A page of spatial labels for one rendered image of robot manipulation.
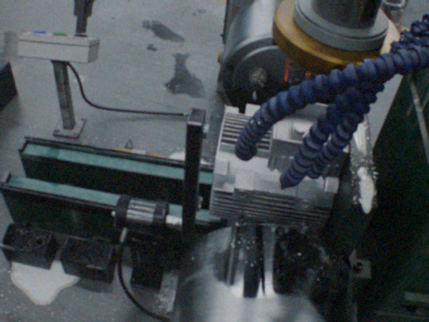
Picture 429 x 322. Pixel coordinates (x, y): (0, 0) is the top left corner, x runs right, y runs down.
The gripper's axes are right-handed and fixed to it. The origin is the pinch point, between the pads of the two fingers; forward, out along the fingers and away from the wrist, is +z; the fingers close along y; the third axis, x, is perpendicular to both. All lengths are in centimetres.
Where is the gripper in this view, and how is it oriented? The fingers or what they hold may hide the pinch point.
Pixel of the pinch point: (82, 17)
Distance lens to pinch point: 108.1
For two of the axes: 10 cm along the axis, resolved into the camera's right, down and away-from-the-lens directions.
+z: -1.3, 9.3, 3.4
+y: 9.9, 1.5, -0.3
